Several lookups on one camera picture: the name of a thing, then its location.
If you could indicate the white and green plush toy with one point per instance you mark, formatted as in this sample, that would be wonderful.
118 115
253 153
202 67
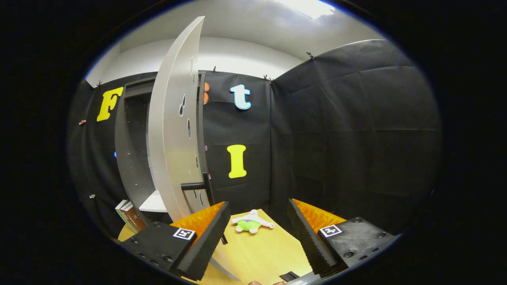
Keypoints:
248 225

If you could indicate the beige cabinet door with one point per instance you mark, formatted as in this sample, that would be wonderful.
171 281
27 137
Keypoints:
170 138

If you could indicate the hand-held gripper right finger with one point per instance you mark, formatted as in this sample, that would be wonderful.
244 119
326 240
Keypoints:
311 245

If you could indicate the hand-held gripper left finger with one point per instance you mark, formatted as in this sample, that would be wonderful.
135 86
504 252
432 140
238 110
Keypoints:
208 245

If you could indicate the grey cabinet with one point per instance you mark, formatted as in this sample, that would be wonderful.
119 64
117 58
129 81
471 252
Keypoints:
130 158

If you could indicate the white book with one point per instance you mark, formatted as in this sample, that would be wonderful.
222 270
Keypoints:
126 205

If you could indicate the black backdrop cloth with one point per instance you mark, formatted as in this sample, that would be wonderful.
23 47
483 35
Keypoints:
356 138

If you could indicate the white cabinet shelf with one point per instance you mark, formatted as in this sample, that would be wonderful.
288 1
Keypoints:
154 204

